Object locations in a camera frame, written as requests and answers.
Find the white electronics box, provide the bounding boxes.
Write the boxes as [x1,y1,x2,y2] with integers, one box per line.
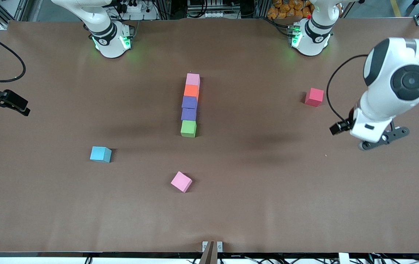
[187,0,232,19]

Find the orange foam block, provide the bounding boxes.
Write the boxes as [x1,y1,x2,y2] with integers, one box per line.
[183,85,200,101]

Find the red foam block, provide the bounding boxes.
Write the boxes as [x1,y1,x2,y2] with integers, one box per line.
[304,87,325,107]

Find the green foam block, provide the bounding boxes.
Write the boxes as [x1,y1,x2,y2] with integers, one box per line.
[180,120,197,138]

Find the paper table cover sheet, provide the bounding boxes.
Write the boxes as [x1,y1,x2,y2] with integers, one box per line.
[0,18,419,254]

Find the metal table edge bracket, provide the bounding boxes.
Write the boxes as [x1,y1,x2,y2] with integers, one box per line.
[201,241,223,264]

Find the blue foam block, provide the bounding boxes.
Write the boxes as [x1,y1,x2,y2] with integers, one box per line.
[89,146,112,163]

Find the orange mesh bag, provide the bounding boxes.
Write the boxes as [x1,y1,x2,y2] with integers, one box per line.
[267,0,312,19]

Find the black cable bundle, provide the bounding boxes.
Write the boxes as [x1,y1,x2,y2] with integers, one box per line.
[367,247,419,264]

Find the white power strip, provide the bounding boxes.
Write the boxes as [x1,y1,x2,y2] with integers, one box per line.
[122,1,145,14]

